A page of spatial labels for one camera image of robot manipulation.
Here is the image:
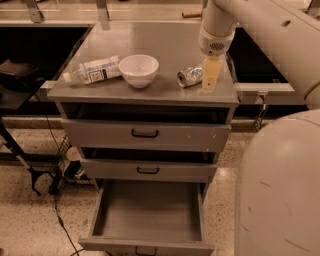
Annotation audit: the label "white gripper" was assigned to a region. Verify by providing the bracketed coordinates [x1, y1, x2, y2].
[199, 27, 235, 91]

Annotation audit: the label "silver blue redbull can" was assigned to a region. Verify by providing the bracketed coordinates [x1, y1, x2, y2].
[177, 64, 202, 88]

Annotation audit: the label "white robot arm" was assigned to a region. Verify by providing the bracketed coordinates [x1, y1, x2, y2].
[199, 0, 320, 256]

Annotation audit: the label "grey drawer cabinet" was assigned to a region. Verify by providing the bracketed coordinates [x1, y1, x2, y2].
[47, 21, 240, 188]

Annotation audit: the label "grey top drawer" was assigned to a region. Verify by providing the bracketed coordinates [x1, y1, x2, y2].
[62, 103, 231, 152]

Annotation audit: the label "grey middle drawer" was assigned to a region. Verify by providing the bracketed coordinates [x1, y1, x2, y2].
[81, 148, 216, 183]

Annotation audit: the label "grey open bottom drawer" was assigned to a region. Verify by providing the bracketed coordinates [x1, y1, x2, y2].
[79, 180, 214, 256]

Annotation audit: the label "white ceramic bowl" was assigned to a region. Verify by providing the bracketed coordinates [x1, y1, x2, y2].
[118, 54, 159, 88]

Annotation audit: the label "clear plastic labelled bottle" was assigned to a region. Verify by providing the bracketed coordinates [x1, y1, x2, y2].
[63, 56, 121, 85]

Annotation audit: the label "black stand with tray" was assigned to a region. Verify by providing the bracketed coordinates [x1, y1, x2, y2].
[0, 59, 53, 196]

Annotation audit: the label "wooden handle on shelf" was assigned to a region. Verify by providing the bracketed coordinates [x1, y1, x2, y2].
[182, 11, 202, 19]

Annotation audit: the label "bottles in wire basket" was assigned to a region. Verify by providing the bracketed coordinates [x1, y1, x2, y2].
[58, 136, 93, 185]

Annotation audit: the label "black floor cable left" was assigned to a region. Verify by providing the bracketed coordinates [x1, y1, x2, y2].
[34, 94, 84, 256]

